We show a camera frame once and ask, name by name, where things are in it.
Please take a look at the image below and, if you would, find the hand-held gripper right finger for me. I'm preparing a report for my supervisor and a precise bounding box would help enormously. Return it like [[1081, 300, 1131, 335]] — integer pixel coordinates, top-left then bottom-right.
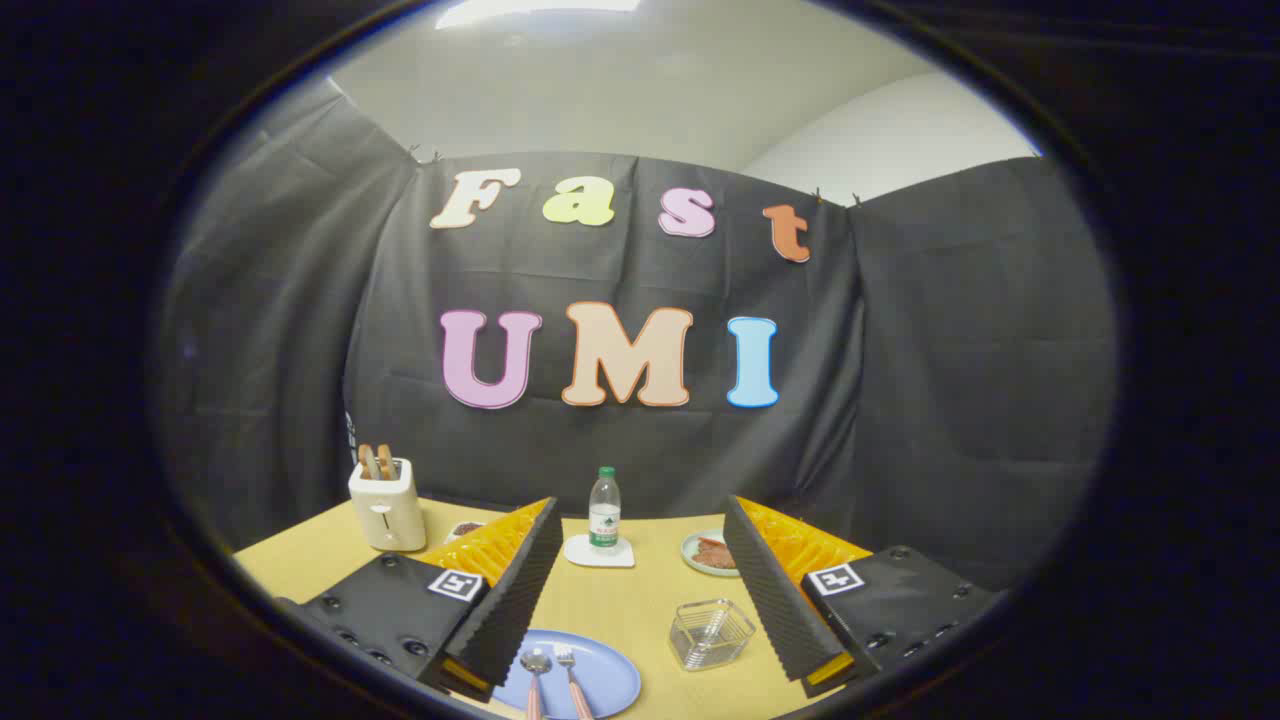
[[722, 494, 1001, 699]]

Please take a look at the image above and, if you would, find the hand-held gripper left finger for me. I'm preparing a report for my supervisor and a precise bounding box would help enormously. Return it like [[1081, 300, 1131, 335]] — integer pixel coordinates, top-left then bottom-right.
[[275, 497, 564, 701]]

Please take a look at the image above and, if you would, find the spoon with red checked handle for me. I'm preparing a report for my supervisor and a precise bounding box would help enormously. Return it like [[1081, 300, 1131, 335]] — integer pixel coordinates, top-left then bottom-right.
[[519, 649, 553, 720]]

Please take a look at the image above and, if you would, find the fork with red checked handle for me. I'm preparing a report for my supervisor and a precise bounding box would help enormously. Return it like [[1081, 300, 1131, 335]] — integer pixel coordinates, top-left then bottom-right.
[[555, 645, 593, 720]]

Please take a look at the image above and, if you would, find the white square coaster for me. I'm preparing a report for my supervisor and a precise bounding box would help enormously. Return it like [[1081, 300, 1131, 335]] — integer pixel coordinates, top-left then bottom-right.
[[563, 534, 636, 569]]

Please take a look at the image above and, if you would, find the pale green food plate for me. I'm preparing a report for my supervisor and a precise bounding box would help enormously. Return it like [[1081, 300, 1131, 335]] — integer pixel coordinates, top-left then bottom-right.
[[681, 529, 741, 578]]

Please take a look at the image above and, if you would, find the clear water bottle green cap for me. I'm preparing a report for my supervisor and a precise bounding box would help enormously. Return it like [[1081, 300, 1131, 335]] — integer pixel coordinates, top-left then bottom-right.
[[588, 466, 622, 549]]

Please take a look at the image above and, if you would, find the blue plate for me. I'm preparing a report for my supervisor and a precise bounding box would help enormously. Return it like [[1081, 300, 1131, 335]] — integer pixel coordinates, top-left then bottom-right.
[[492, 629, 642, 720]]

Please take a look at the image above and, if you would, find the cream toaster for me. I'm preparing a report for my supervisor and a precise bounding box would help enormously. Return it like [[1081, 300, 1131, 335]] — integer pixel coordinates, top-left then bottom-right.
[[348, 458, 428, 552]]

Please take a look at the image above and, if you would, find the black backdrop cloth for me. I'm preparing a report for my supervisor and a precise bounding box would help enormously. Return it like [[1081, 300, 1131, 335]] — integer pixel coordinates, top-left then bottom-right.
[[160, 80, 1116, 591]]

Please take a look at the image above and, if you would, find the metal wire cutlery basket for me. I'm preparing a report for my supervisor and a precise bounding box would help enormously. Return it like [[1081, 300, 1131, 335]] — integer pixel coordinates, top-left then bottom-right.
[[669, 598, 757, 672]]

